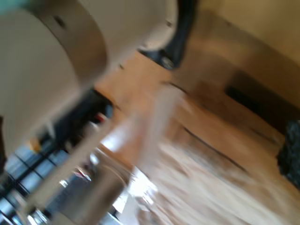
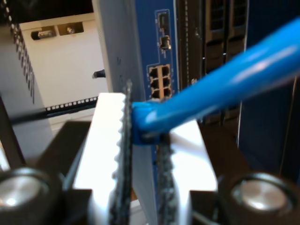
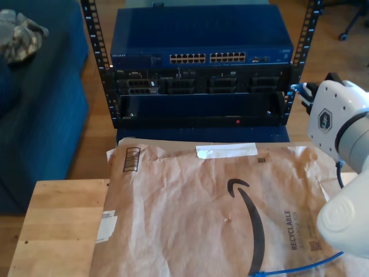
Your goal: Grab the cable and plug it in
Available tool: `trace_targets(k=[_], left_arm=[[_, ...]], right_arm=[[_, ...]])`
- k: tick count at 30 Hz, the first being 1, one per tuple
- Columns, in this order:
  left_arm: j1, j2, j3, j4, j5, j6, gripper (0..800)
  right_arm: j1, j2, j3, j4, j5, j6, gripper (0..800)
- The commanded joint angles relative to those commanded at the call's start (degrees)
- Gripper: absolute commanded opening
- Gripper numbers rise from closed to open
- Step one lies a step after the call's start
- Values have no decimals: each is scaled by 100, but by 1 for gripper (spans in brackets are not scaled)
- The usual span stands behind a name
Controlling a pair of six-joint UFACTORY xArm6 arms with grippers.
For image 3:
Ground blue network switch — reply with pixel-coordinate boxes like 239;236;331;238
110;5;295;69

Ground black equipment rack frame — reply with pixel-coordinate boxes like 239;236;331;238
80;0;323;129

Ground black rack server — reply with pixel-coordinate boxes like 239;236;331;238
114;66;292;95

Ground blue network cable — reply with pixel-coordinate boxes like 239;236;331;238
249;83;345;277

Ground blue base under rack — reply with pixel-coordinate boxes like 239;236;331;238
116;126;291;143

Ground brown paper mailer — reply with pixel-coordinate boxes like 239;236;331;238
89;137;369;277

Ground office chair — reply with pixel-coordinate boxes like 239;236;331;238
338;0;369;41

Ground blue sofa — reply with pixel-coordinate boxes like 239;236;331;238
0;0;90;216

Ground camouflage cloth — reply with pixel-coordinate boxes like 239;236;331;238
0;8;50;65

